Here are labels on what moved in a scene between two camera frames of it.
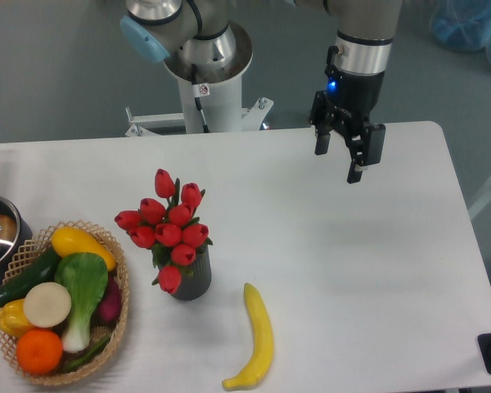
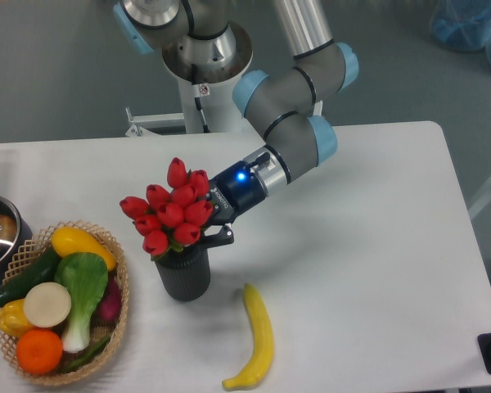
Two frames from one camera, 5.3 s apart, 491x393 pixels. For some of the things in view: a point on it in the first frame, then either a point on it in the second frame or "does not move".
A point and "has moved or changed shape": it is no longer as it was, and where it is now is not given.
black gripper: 345,105 → 233,192
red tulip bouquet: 168,226 has moved or changed shape
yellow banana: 255,372 does not move
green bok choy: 85,276 does not move
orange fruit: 39,351 does not move
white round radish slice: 47,304 does not move
